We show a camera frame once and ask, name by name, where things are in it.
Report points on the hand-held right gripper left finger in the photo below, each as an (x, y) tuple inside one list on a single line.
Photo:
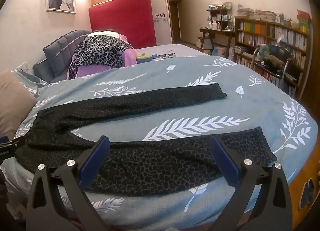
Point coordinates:
[(93, 161)]

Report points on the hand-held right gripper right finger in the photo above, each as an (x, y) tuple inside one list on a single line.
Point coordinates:
[(225, 162)]

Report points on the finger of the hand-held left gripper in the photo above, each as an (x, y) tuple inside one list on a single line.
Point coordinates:
[(16, 143)]

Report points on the dark leopard print pants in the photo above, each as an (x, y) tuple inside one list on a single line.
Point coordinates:
[(150, 171)]

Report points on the beige pillow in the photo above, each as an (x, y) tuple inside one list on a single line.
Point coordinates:
[(12, 101)]

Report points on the grey-blue leaf print blanket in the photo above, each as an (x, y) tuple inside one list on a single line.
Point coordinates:
[(250, 111)]

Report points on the grey upholstered headboard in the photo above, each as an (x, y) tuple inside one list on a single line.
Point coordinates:
[(57, 51)]

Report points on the pink storage box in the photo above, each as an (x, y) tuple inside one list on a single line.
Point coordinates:
[(223, 52)]

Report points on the leopard print pillow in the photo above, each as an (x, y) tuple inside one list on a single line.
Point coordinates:
[(100, 51)]

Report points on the brown bag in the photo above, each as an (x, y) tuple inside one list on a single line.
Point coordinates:
[(273, 62)]

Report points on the yellow toy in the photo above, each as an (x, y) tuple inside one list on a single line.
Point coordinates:
[(143, 58)]

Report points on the blue-green stuffed toy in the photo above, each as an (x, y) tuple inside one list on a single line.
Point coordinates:
[(263, 51)]

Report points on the lilac bedsheet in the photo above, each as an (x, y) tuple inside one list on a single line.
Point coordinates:
[(182, 50)]

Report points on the small dark gadget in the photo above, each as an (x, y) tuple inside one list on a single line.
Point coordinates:
[(162, 56)]

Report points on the white cloth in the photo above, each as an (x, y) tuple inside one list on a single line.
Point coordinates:
[(111, 33)]

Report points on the wooden desk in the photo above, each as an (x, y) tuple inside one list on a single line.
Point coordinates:
[(217, 32)]

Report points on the white bottle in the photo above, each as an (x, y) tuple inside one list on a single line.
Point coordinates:
[(214, 25)]

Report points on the wooden bookshelf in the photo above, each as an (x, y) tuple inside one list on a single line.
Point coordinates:
[(275, 33)]

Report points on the red fabric panel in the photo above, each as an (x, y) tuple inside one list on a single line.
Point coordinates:
[(122, 18)]

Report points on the small desktop shelf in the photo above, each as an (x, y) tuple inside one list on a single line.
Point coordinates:
[(221, 16)]

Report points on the stack of books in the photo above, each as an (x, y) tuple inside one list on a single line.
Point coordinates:
[(255, 14)]

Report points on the stack of coloured boxes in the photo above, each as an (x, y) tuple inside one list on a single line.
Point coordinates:
[(303, 21)]

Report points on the orange wooden bed frame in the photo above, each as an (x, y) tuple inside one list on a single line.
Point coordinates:
[(297, 186)]

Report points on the wall socket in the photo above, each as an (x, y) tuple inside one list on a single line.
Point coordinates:
[(22, 66)]

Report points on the black metal frame chair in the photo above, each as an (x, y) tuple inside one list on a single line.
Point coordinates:
[(292, 66)]

